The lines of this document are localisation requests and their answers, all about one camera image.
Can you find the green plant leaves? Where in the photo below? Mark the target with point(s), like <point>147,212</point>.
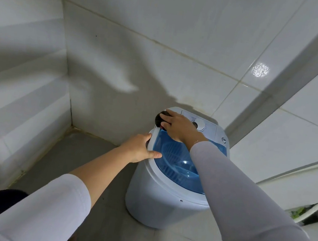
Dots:
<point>296,213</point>

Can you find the person's left forearm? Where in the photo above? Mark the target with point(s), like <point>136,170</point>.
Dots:
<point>100,169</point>

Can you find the person's right hand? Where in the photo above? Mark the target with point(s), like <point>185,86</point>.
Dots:
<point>182,128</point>

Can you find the white mini washing machine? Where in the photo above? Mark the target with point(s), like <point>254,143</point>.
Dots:
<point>156,201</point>

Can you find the blue translucent washer lid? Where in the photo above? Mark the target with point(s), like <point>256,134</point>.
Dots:
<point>177,163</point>

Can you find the small grey round button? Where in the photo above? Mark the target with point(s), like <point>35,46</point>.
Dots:
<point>224,140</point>

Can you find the person's right forearm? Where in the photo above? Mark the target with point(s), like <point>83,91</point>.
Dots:
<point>232,200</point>

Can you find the person's left hand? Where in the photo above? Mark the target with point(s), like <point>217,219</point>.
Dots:
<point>134,149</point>

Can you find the white washer dial knob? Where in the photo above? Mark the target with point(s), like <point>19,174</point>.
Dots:
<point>200,125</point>

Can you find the person's left thumb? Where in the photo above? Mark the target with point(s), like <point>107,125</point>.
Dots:
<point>154,154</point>

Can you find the black round cap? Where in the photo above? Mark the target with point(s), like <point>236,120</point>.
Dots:
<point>159,118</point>

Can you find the person's right fingers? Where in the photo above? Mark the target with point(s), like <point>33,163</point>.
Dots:
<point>170,123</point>

